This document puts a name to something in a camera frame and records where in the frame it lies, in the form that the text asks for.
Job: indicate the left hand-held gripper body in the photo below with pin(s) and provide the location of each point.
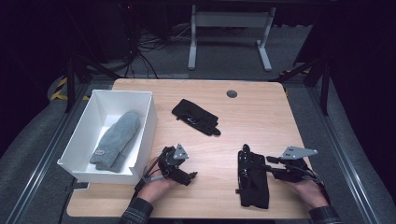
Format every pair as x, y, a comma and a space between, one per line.
172, 169

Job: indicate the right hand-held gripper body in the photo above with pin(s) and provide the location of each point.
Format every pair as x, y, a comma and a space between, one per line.
295, 169

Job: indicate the black glove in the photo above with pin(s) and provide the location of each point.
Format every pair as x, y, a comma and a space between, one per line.
253, 183
194, 116

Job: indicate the grey mitten with label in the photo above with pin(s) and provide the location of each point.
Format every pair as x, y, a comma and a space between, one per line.
116, 137

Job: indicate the white box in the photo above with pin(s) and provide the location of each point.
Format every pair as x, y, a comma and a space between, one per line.
93, 130

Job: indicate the person's left hand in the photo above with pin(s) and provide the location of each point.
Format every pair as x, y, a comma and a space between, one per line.
157, 188

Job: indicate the person's right hand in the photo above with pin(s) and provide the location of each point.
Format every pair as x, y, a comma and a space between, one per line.
308, 193

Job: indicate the grey round table grommet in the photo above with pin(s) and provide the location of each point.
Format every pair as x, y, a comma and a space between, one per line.
231, 93

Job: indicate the black tripod stand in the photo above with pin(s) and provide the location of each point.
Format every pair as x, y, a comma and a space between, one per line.
314, 71
81, 71

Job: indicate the yellow black hazard tape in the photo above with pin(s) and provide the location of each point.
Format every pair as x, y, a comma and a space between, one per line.
60, 90

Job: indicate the aluminium floor rail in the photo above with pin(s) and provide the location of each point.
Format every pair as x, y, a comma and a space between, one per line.
345, 161
43, 161

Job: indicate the white metal desk frame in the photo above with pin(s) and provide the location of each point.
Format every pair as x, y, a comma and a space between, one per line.
229, 20

